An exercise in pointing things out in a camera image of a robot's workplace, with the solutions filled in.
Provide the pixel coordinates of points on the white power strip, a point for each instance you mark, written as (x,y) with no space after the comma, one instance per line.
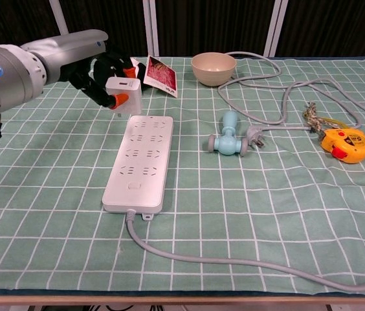
(137,191)

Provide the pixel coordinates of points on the yellow tape measure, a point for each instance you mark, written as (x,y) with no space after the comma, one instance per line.
(347,145)

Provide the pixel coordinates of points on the light blue massage roller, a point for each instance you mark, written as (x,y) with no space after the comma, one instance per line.
(227,144)

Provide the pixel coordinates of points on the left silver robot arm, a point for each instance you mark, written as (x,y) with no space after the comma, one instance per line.
(4,81)

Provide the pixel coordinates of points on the red white seed packet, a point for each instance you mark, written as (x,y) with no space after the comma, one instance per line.
(161,76)

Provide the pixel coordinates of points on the white charger adapter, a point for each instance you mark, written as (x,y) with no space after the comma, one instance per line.
(130,94)

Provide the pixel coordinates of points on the green checked tablecloth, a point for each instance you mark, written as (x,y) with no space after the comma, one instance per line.
(56,194)

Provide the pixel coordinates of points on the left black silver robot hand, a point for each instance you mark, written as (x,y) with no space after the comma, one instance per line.
(72,45)

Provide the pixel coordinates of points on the white partition post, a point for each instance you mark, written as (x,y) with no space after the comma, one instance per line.
(59,16)
(151,26)
(274,26)

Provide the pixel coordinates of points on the beige bowl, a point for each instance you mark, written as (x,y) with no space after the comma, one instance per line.
(213,69)

